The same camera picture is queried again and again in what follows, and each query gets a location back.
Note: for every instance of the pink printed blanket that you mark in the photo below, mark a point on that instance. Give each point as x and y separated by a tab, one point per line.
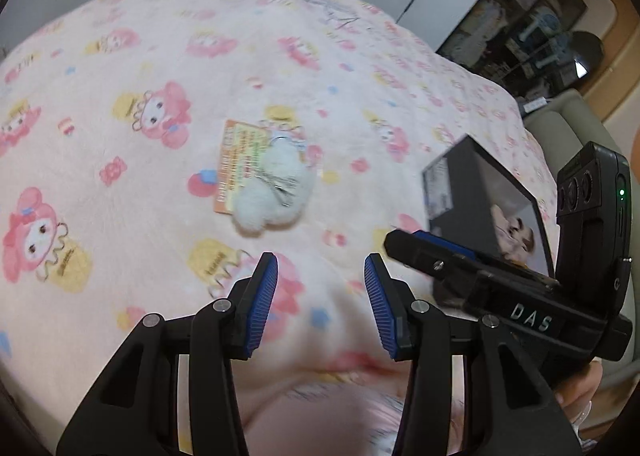
150	60

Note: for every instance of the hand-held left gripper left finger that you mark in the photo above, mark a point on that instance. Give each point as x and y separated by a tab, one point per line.
260	306

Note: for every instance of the wooden arched furniture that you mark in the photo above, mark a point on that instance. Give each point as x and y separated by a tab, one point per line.
627	35

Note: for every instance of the white power strip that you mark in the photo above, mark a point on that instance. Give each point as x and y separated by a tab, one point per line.
534	105

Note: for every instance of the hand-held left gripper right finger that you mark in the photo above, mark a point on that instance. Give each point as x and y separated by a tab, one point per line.
382	306

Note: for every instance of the dark display shelf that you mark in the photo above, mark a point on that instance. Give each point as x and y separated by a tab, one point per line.
520	20

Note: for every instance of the person's right hand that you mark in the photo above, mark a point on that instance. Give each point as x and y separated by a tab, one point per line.
575	396

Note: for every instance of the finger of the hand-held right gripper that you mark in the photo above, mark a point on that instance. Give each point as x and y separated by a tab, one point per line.
447	245
430	263

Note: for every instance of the black box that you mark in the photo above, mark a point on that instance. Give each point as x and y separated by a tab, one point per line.
465	175

